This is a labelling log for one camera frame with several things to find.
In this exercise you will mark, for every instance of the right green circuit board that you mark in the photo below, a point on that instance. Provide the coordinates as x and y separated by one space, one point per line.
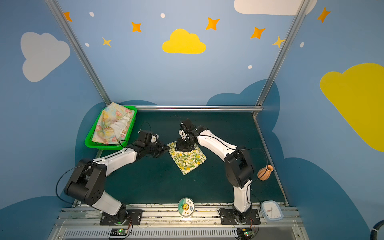
244 234

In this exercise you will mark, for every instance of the aluminium rail base frame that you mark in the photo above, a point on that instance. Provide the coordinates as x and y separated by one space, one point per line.
163 222

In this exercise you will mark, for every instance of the small terracotta cup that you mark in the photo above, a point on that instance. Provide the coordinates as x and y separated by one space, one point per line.
264 173

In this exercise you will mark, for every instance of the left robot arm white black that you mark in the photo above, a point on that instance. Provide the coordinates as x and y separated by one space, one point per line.
87 182

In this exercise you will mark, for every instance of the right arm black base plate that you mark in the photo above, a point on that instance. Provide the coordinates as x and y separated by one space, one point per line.
228 217

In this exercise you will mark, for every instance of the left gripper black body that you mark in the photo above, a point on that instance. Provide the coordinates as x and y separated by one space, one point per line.
157 148

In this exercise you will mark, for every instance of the aluminium frame post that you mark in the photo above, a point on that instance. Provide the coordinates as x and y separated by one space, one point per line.
292 32
59 15

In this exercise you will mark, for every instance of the pastel floral skirt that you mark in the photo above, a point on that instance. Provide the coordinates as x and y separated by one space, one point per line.
113 124

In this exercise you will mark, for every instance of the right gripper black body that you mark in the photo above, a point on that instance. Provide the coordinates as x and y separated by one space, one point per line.
186 142

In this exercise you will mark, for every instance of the lemon print skirt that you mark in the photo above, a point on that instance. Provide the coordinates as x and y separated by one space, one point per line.
187 161

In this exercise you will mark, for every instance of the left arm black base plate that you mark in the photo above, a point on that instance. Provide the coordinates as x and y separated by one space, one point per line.
135 217

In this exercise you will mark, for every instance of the rear aluminium frame bar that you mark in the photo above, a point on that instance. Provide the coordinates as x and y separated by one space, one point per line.
153 108

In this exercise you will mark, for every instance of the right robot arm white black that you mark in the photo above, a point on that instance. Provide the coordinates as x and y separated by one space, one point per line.
239 165

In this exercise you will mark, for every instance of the round white green tape dispenser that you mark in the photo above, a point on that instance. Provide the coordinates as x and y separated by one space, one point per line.
186 207

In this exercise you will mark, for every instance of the white square clock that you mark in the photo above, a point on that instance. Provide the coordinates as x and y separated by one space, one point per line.
271 211

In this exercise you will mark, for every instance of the left green circuit board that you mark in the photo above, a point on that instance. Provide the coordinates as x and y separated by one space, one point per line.
118 234

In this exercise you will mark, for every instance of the green circuit board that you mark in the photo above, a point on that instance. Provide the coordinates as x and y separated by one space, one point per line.
118 234
244 234

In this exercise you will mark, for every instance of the left aluminium frame post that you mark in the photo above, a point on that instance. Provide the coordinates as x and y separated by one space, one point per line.
59 15

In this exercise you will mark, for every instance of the right aluminium frame post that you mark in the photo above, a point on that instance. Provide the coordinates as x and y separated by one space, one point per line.
292 32

